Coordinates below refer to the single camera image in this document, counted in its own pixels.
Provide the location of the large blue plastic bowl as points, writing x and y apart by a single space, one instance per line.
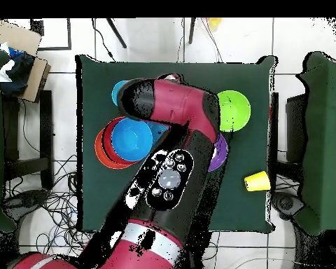
131 140

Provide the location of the orange plastic bowl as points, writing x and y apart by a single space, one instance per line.
99 154
107 148

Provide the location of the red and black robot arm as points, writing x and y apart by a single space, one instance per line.
173 179

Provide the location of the purple plastic bowl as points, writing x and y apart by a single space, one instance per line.
219 154

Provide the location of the dark green tablecloth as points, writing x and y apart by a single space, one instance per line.
157 75

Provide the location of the small cyan plastic bowl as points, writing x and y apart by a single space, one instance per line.
116 92

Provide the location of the large green plastic bowl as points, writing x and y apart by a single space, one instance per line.
235 110

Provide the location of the yellow plastic cup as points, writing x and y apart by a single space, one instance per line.
257 181

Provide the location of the black tripod leg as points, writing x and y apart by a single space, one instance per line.
116 33
191 31

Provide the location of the black equipment base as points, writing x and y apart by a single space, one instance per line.
25 199
285 203

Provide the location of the small yellow object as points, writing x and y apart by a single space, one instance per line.
214 23

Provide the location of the blue and white cloth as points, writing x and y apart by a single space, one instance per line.
19 70

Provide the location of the cardboard box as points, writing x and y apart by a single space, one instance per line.
14 36

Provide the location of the black bench frame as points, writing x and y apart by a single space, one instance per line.
46 134
295 129

